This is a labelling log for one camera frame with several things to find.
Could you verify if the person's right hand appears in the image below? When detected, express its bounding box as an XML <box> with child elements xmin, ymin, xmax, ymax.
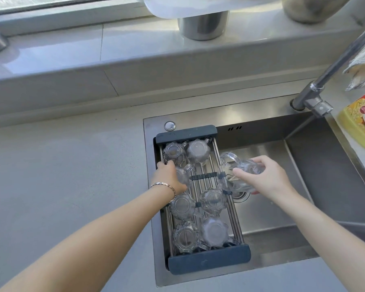
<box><xmin>232</xmin><ymin>155</ymin><xmax>299</xmax><ymax>208</ymax></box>

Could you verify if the person's left hand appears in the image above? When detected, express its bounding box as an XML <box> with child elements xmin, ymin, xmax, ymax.
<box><xmin>150</xmin><ymin>160</ymin><xmax>188</xmax><ymax>198</ymax></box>

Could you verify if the clear handled glass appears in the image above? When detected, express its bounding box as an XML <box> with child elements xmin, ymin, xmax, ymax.
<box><xmin>173</xmin><ymin>163</ymin><xmax>195</xmax><ymax>191</ymax></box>
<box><xmin>217</xmin><ymin>152</ymin><xmax>267</xmax><ymax>193</ymax></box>

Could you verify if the group of clear glasses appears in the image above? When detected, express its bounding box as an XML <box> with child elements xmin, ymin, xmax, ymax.
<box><xmin>161</xmin><ymin>138</ymin><xmax>230</xmax><ymax>256</ymax></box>

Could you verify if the stainless steel sink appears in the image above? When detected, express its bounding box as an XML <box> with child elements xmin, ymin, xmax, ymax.
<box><xmin>143</xmin><ymin>94</ymin><xmax>365</xmax><ymax>288</ymax></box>

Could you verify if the dark grey metal drying rack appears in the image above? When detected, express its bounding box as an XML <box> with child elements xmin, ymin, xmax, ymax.
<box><xmin>153</xmin><ymin>124</ymin><xmax>251</xmax><ymax>276</ymax></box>

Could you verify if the person's right forearm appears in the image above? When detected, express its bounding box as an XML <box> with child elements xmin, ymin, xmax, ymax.
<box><xmin>273</xmin><ymin>191</ymin><xmax>365</xmax><ymax>292</ymax></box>

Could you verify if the person's left forearm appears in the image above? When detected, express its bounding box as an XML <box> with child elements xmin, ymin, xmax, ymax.
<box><xmin>0</xmin><ymin>187</ymin><xmax>176</xmax><ymax>292</ymax></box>

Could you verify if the chrome faucet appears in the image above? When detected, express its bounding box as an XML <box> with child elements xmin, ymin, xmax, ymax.
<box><xmin>290</xmin><ymin>19</ymin><xmax>365</xmax><ymax>118</ymax></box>

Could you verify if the yellow dish soap bottle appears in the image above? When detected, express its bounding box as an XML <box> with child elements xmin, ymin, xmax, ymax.
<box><xmin>337</xmin><ymin>86</ymin><xmax>365</xmax><ymax>152</ymax></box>

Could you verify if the steel cylindrical container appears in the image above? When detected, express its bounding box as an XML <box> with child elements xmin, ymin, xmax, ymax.
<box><xmin>177</xmin><ymin>10</ymin><xmax>230</xmax><ymax>41</ymax></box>

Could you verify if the white tiled windowsill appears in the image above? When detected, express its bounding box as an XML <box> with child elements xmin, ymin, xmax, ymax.
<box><xmin>0</xmin><ymin>2</ymin><xmax>365</xmax><ymax>119</ymax></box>

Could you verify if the white cutting board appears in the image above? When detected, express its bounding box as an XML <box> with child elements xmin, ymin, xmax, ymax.
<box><xmin>137</xmin><ymin>0</ymin><xmax>288</xmax><ymax>19</ymax></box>

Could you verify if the steel bowl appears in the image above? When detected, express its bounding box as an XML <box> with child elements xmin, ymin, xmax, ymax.
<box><xmin>281</xmin><ymin>0</ymin><xmax>352</xmax><ymax>25</ymax></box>

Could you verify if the silver wrist bracelet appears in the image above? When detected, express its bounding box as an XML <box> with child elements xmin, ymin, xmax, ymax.
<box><xmin>150</xmin><ymin>181</ymin><xmax>177</xmax><ymax>204</ymax></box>

